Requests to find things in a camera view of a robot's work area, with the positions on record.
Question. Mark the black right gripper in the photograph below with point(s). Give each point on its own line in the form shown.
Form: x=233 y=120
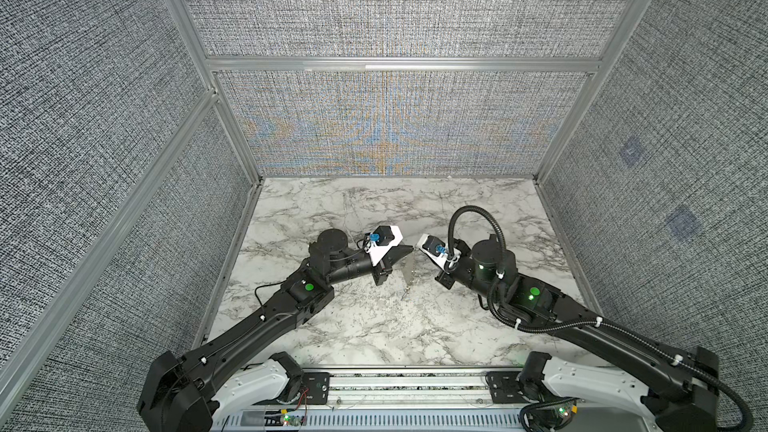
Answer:
x=445 y=278

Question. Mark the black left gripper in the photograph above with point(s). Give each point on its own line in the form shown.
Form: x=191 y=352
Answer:
x=382 y=268

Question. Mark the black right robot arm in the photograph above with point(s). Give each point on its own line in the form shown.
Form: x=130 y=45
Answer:
x=673 y=389

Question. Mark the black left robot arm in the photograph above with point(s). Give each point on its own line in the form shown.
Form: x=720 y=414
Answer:
x=192 y=391

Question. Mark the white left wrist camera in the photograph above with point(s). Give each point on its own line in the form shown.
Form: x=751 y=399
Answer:
x=378 y=243

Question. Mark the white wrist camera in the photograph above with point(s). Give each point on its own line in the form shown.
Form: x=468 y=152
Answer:
x=378 y=243
x=437 y=252

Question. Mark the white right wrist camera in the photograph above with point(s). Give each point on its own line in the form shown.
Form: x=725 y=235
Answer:
x=437 y=252

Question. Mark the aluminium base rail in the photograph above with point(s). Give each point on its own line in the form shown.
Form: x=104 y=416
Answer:
x=408 y=398

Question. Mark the aluminium enclosure frame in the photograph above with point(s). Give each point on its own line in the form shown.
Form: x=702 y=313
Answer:
x=105 y=104

